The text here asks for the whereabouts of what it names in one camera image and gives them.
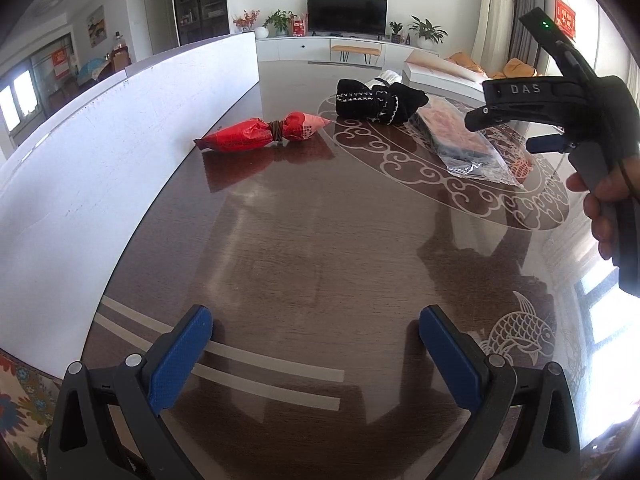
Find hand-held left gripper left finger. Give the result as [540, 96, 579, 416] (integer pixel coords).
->
[46, 304, 213, 480]

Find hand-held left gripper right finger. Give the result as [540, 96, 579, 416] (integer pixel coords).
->
[419, 305, 583, 480]

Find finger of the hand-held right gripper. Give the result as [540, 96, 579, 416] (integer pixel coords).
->
[526, 134, 578, 154]
[464, 104, 571, 132]

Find clear plastic packet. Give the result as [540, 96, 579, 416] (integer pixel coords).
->
[409, 97, 525, 188]

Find black knit gloves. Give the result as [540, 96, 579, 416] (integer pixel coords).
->
[334, 79, 430, 126]

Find red snack packet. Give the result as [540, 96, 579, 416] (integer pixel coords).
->
[194, 111, 333, 153]

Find person's right hand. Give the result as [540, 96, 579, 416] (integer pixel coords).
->
[567, 154, 640, 261]

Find orange lounge chair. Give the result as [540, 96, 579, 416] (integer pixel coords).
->
[445, 52, 531, 81]

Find white flat box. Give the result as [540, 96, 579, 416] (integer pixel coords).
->
[402, 50, 488, 97]

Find covered floor air conditioner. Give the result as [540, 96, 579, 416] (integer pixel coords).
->
[472, 0, 516, 63]

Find large leafy potted plant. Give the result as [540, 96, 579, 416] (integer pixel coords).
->
[407, 15, 448, 50]

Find orange bench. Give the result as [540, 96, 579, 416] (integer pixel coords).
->
[330, 44, 383, 66]

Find floral cloth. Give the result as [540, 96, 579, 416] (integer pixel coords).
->
[0, 347, 63, 480]

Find black television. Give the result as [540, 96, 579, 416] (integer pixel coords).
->
[306, 0, 389, 37]

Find white television cabinet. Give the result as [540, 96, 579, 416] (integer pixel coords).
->
[256, 35, 476, 68]

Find white panel board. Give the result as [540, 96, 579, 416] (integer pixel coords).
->
[0, 30, 260, 378]

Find green potted plant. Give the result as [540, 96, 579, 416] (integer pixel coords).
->
[263, 9, 296, 37]

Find red flowers in vase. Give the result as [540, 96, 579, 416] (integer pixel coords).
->
[233, 9, 261, 34]

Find blue food cover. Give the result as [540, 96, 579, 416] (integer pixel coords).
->
[77, 57, 108, 81]

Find dark glass display cabinet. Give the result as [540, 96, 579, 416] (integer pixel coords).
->
[170, 0, 227, 46]

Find red wall hanging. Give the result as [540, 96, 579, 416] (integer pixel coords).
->
[555, 0, 579, 43]

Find wall painting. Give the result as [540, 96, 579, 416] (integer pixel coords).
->
[86, 5, 107, 43]

